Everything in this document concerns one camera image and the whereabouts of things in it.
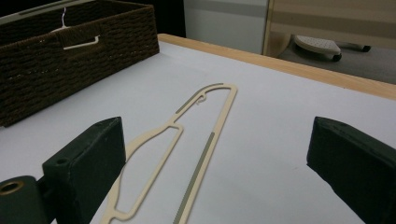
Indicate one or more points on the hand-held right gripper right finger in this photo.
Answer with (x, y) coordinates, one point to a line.
(355, 161)

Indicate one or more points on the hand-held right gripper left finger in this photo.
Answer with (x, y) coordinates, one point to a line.
(90, 158)

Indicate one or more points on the brown woven basket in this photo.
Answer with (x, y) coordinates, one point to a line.
(102, 56)

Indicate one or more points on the white chair base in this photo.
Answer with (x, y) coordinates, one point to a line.
(316, 44)

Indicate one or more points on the light wooden desk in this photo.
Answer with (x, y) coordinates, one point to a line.
(336, 18)

